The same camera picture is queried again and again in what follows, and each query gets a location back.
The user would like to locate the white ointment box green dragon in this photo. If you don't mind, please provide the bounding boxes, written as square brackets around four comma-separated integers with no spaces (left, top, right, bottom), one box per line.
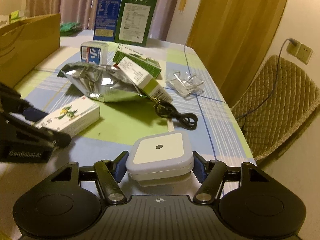
[34,96,100,138]

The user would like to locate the white square plastic container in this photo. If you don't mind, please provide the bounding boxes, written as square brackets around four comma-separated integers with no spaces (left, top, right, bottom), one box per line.
[126,131,194,187]

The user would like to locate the silver foil pouch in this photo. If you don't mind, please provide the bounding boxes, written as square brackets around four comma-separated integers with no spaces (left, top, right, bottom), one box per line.
[58,62,146,102]

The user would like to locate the white green medicine box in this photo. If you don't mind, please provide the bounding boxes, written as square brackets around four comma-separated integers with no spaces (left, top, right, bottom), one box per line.
[113,56,173,103]

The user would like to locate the green throat spray box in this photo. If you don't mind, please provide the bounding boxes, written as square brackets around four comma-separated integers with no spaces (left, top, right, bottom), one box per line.
[113,44,162,78]

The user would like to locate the brown cardboard box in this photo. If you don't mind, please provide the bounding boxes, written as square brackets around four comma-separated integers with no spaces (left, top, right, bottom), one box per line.
[0,14,61,88]

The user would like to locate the checkered tablecloth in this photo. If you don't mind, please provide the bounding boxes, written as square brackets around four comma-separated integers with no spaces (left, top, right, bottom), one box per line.
[1,31,254,239]

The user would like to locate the clear plastic bag metal hooks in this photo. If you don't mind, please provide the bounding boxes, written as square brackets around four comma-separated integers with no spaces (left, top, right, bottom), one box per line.
[166,70,204,98]

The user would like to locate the green plastic bag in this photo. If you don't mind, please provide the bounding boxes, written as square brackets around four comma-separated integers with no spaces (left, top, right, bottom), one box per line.
[60,22,82,36]

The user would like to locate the clear blue toothpick box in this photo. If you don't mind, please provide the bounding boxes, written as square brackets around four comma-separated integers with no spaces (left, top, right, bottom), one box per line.
[80,41,108,65]

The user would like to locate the tall blue carton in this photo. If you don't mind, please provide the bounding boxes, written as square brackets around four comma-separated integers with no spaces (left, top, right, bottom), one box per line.
[93,0,121,42]

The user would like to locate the tall green carton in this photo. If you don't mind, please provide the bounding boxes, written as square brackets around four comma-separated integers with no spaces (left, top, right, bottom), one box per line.
[114,0,157,47]

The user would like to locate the yellow curtain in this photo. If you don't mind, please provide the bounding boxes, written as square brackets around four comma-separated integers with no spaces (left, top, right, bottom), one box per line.
[187,0,287,107]

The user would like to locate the black coiled cable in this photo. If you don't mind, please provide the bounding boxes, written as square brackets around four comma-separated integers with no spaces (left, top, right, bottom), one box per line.
[153,100,199,131]

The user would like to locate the wall power socket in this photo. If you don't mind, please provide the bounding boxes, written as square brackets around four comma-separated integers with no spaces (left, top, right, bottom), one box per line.
[286,38,313,64]

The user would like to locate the black charger cable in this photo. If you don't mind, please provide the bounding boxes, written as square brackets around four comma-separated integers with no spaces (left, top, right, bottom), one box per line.
[236,37,298,131]

